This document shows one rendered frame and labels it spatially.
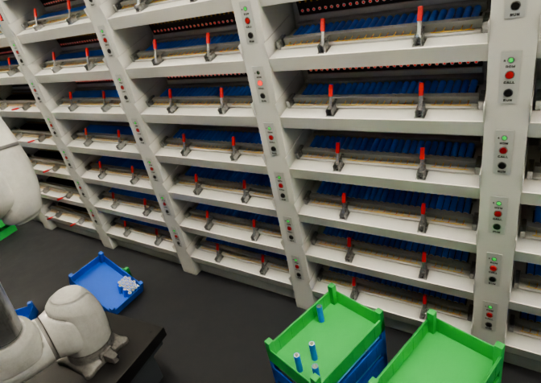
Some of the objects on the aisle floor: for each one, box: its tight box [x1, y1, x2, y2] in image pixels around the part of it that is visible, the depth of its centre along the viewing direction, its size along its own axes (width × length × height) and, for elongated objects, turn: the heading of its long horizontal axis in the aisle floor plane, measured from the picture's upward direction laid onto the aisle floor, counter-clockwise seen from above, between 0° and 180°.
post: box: [472, 0, 541, 346], centre depth 107 cm, size 20×9×173 cm, turn 168°
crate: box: [68, 251, 143, 315], centre depth 204 cm, size 30×20×8 cm
